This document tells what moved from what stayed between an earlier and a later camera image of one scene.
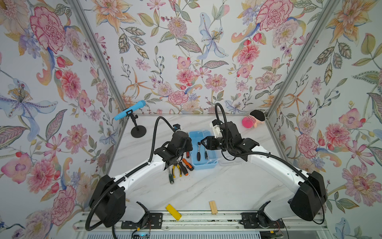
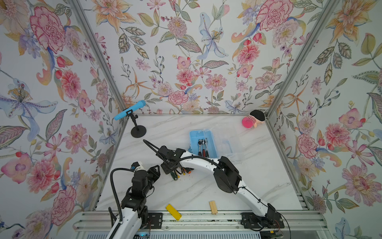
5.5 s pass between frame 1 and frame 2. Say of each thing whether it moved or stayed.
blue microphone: stayed
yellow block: stayed
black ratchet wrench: stayed
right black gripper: moved
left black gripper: moved
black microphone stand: stayed
